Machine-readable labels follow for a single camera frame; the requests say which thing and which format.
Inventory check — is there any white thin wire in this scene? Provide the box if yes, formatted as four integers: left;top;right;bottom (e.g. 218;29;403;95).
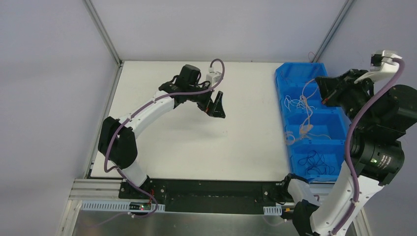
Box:
284;95;317;112

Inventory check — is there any red thin wire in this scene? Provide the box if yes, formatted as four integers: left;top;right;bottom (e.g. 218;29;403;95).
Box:
280;50;323;86

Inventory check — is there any orange wire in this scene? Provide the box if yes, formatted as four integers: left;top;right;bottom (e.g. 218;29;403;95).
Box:
285;78;331;146

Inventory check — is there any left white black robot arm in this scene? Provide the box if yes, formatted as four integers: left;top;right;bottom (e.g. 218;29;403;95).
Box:
98;64;226;199

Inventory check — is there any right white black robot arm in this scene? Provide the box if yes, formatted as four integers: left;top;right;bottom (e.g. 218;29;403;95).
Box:
279;69;417;236

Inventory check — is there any blue plastic compartment bin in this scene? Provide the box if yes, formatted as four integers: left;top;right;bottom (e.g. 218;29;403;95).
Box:
275;62;347;182

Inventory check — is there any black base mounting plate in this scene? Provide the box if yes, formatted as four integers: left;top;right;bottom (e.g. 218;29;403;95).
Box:
134;180;296;214

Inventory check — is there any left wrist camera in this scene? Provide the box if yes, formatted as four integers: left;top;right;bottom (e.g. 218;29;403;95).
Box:
206;67;223;87

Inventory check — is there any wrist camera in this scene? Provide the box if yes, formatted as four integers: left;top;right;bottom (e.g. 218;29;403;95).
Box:
206;67;223;87
354;50;402;84

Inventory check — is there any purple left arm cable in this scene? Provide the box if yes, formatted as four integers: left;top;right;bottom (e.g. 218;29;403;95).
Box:
103;59;225;219

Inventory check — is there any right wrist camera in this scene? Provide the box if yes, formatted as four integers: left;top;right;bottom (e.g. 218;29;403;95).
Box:
354;50;402;84

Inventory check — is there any aluminium frame rail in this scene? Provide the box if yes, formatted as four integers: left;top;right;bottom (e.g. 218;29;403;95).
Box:
68;178;363;207

